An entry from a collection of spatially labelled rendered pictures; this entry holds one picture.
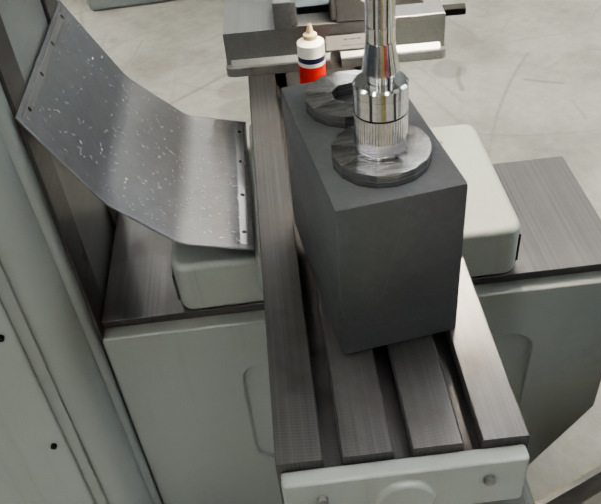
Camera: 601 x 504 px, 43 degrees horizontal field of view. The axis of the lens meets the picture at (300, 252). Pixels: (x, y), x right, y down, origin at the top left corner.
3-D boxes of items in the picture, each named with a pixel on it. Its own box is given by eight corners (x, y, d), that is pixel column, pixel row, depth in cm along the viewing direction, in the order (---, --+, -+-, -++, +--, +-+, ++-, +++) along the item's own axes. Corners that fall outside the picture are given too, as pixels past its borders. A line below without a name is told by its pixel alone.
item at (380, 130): (372, 125, 70) (371, 71, 66) (417, 138, 67) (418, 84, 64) (344, 150, 67) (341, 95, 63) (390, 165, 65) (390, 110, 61)
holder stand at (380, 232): (389, 202, 93) (389, 54, 80) (457, 329, 77) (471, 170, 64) (294, 223, 92) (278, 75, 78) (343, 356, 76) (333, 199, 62)
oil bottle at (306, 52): (325, 83, 116) (321, 15, 109) (328, 97, 113) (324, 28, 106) (299, 86, 116) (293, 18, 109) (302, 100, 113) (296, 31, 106)
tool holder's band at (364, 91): (371, 71, 66) (371, 60, 65) (418, 84, 64) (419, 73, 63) (341, 95, 63) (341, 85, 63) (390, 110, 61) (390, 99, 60)
